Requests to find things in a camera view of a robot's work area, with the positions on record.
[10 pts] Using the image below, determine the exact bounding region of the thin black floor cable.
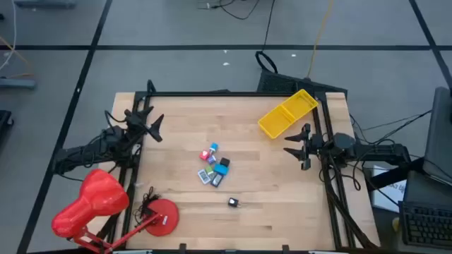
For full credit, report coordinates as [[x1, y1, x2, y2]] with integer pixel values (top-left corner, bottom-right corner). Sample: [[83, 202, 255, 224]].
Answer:
[[197, 0, 262, 20]]

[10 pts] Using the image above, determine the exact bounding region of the black lamp cable bundle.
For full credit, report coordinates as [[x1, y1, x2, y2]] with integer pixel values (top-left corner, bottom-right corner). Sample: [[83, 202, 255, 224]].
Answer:
[[133, 186, 162, 222]]

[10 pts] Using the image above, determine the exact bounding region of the dark grey monitor back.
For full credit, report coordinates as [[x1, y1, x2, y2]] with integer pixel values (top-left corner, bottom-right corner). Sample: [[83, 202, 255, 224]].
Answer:
[[422, 87, 452, 186]]

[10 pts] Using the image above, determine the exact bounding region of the black power cable with loop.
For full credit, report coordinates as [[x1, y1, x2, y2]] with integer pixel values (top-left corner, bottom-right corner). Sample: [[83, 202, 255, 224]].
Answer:
[[254, 0, 279, 74]]

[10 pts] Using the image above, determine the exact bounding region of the black aluminium table frame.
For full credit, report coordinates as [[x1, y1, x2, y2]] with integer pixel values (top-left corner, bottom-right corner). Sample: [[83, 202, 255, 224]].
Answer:
[[105, 90, 379, 253]]

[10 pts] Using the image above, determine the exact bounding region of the black keyboard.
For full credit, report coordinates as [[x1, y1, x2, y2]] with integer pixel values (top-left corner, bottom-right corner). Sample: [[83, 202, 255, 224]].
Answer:
[[398, 200, 452, 250]]

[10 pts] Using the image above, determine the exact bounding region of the white grey item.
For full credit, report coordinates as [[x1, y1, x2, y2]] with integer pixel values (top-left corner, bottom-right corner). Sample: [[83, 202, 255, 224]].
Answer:
[[197, 169, 212, 185]]

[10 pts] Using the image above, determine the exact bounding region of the white paper sheet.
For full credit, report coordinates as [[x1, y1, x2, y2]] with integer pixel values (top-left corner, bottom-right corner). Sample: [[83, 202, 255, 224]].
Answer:
[[370, 165, 407, 214]]

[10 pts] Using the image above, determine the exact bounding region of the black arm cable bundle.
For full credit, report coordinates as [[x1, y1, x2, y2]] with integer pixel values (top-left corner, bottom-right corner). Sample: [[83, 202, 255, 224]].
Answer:
[[319, 158, 377, 250]]

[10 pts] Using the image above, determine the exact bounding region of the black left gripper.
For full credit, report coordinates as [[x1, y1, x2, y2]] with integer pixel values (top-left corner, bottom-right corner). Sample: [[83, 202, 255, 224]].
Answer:
[[124, 105, 165, 143]]

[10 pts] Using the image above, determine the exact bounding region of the yellow power cable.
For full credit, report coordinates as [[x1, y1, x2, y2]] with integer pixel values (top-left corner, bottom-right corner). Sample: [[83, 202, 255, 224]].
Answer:
[[306, 0, 335, 79]]

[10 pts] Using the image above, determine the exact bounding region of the yellow plastic basket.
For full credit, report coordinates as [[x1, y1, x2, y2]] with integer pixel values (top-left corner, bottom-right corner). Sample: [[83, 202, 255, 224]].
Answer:
[[257, 88, 319, 140]]

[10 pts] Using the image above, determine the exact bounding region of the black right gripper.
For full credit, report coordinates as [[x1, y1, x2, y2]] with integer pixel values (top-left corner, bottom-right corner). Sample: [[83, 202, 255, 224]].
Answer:
[[283, 123, 324, 171]]

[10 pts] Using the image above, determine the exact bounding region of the red desk lamp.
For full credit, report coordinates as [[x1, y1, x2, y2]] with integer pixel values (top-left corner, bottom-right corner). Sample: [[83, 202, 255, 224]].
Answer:
[[51, 168, 180, 254]]

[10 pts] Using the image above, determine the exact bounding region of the grey floor rail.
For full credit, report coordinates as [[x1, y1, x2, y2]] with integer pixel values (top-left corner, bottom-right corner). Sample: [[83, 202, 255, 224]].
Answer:
[[13, 0, 77, 8], [0, 77, 37, 90]]

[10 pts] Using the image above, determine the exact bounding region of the white floor cable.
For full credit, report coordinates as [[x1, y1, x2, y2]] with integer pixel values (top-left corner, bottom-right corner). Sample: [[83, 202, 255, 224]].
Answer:
[[0, 0, 18, 71]]

